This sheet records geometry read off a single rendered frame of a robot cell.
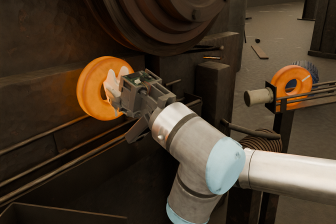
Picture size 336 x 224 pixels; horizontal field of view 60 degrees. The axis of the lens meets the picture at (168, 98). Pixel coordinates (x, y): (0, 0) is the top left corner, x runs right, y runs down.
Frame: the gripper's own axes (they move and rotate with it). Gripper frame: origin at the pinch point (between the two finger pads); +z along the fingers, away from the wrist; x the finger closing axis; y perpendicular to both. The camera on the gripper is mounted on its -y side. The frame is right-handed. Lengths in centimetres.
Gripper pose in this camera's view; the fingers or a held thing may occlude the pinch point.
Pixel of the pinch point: (108, 81)
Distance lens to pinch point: 71.4
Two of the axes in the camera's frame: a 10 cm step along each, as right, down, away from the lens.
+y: 1.8, -8.2, -5.4
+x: -7.1, 2.7, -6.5
